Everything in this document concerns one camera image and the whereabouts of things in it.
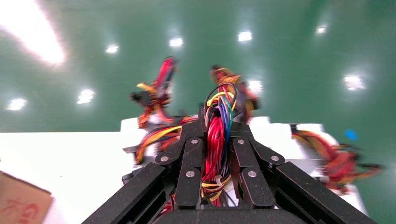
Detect wire bundle on table left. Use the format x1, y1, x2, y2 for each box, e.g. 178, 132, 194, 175
130, 56, 180, 131

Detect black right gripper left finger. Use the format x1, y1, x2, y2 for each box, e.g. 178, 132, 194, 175
82, 119, 206, 224

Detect blue shoe cover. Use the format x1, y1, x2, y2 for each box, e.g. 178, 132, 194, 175
344, 129, 359, 142

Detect silver power supply with wires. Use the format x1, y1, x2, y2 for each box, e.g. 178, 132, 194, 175
201, 82, 239, 208
122, 116, 198, 166

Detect red yellow wire bundles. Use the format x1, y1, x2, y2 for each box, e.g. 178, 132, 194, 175
210, 65, 262, 124

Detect brown cardboard divider box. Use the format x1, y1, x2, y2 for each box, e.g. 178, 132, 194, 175
0, 171, 54, 224

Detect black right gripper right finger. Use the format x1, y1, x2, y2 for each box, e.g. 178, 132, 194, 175
230, 120, 376, 224

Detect wire bundle on table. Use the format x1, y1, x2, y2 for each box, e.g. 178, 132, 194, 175
290, 123, 384, 194
130, 56, 180, 131

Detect wire bundle on table right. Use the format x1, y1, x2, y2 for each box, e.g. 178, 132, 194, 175
290, 123, 384, 194

